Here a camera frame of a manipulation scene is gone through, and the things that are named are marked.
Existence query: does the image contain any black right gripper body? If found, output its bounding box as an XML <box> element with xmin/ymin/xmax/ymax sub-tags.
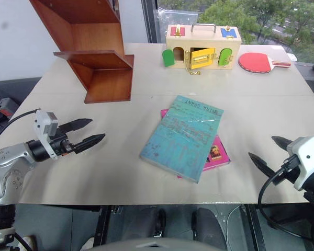
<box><xmin>275</xmin><ymin>153</ymin><xmax>302</xmax><ymax>185</ymax></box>

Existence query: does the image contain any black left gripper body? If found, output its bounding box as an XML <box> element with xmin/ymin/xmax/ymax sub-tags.
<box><xmin>49</xmin><ymin>128</ymin><xmax>78</xmax><ymax>158</ymax></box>

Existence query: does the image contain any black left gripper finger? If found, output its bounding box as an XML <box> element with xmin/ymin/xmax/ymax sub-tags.
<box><xmin>58</xmin><ymin>118</ymin><xmax>93</xmax><ymax>133</ymax></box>
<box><xmin>72</xmin><ymin>133</ymin><xmax>106</xmax><ymax>155</ymax></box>

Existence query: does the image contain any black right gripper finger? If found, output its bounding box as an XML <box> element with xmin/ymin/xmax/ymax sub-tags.
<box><xmin>248</xmin><ymin>152</ymin><xmax>280</xmax><ymax>181</ymax></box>
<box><xmin>271</xmin><ymin>135</ymin><xmax>294</xmax><ymax>152</ymax></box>

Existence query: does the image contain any pink paperback book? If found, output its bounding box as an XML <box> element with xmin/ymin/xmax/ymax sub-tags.
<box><xmin>160</xmin><ymin>108</ymin><xmax>231</xmax><ymax>179</ymax></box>

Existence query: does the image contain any brown wooden shelf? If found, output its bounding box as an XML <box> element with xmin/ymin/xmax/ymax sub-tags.
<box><xmin>29</xmin><ymin>0</ymin><xmax>135</xmax><ymax>105</ymax></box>

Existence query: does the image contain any teal paperback book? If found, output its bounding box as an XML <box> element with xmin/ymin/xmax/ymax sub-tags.
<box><xmin>139</xmin><ymin>95</ymin><xmax>225</xmax><ymax>185</ymax></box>

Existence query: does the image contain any beige paper table cover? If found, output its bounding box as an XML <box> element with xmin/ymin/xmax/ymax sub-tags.
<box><xmin>0</xmin><ymin>42</ymin><xmax>314</xmax><ymax>206</ymax></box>

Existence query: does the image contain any red and grey box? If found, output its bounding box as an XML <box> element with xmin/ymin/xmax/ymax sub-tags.
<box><xmin>0</xmin><ymin>97</ymin><xmax>19</xmax><ymax>118</ymax></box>

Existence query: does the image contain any red table tennis paddle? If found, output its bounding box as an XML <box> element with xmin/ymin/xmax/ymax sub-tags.
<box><xmin>237</xmin><ymin>52</ymin><xmax>292</xmax><ymax>73</ymax></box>

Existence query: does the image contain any wooden lock box with doors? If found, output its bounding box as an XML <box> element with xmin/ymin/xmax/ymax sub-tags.
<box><xmin>162</xmin><ymin>22</ymin><xmax>242</xmax><ymax>72</ymax></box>

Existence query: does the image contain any grey rounded robot body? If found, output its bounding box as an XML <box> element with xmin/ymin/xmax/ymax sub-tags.
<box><xmin>93</xmin><ymin>236</ymin><xmax>226</xmax><ymax>251</ymax></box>

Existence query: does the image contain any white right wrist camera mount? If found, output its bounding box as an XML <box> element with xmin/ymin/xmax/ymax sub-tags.
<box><xmin>286</xmin><ymin>136</ymin><xmax>314</xmax><ymax>191</ymax></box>

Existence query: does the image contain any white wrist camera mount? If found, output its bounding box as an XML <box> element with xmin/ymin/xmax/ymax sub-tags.
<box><xmin>32</xmin><ymin>109</ymin><xmax>60</xmax><ymax>160</ymax></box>
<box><xmin>286</xmin><ymin>136</ymin><xmax>314</xmax><ymax>191</ymax></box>

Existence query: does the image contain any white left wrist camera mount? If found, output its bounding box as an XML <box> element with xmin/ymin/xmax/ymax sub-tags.
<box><xmin>32</xmin><ymin>109</ymin><xmax>60</xmax><ymax>160</ymax></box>

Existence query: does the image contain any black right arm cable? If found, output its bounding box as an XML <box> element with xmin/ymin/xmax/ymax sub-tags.
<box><xmin>257</xmin><ymin>154</ymin><xmax>314</xmax><ymax>240</ymax></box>

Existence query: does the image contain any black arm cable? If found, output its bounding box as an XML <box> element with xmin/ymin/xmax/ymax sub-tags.
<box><xmin>257</xmin><ymin>154</ymin><xmax>314</xmax><ymax>240</ymax></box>
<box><xmin>0</xmin><ymin>109</ymin><xmax>40</xmax><ymax>149</ymax></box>

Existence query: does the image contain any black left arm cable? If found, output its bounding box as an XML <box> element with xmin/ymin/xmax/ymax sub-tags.
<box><xmin>0</xmin><ymin>109</ymin><xmax>40</xmax><ymax>149</ymax></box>

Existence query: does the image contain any thin white cable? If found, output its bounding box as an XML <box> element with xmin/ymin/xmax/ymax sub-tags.
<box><xmin>223</xmin><ymin>205</ymin><xmax>242</xmax><ymax>246</ymax></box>

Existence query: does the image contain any gold chain with keys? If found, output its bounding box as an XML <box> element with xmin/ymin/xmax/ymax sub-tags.
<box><xmin>185</xmin><ymin>66</ymin><xmax>201</xmax><ymax>76</ymax></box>

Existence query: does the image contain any dark window frame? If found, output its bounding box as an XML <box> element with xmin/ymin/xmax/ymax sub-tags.
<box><xmin>141</xmin><ymin>0</ymin><xmax>162</xmax><ymax>44</ymax></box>

